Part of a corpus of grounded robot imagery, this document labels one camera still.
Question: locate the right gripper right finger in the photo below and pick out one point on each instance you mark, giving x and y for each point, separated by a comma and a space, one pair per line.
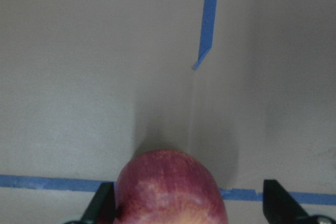
281, 206

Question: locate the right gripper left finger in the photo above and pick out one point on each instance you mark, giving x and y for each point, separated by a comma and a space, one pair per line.
102, 209

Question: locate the red apple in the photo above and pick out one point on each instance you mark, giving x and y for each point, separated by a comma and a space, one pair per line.
167, 186

